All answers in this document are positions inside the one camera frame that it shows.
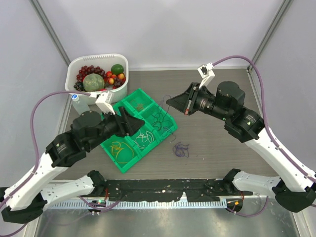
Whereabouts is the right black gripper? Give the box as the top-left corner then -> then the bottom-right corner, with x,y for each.
166,82 -> 231,122

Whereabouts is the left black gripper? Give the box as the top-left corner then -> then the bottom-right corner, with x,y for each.
88,106 -> 147,150

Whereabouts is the white thin cable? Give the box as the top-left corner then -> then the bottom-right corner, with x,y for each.
134,129 -> 157,150

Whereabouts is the black thin cable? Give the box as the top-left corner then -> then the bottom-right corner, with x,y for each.
152,113 -> 165,131

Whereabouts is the yellow thin cable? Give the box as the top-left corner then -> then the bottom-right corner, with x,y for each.
109,141 -> 135,164

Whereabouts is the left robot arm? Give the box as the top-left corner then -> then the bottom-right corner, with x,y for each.
0,107 -> 145,224

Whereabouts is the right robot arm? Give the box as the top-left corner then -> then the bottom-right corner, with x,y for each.
166,81 -> 316,213

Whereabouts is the green compartment tray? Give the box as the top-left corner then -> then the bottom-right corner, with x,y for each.
101,88 -> 178,173

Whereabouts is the red yellow cherries bunch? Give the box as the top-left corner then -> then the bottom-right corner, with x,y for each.
104,71 -> 126,89

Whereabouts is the clear water bottle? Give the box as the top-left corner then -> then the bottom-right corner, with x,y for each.
71,94 -> 90,115

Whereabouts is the green lime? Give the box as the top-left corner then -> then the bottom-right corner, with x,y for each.
111,64 -> 124,75

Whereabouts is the green melon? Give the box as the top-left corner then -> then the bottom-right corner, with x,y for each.
82,74 -> 105,92

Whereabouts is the dark grape bunch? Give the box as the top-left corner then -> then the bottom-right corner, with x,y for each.
73,81 -> 85,91

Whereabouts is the white plastic basket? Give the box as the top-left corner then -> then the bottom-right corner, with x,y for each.
65,54 -> 129,103

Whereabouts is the red grape bunch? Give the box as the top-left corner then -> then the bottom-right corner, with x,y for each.
76,65 -> 106,82

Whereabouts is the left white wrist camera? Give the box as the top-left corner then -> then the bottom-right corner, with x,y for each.
89,91 -> 116,115

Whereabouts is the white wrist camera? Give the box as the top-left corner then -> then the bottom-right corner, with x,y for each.
197,63 -> 215,89
89,91 -> 116,115

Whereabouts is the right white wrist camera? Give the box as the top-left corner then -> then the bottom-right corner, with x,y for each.
197,63 -> 215,89

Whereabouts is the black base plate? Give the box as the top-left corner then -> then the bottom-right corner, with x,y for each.
91,179 -> 252,202

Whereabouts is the white slotted cable duct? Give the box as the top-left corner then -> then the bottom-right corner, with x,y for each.
50,198 -> 227,210

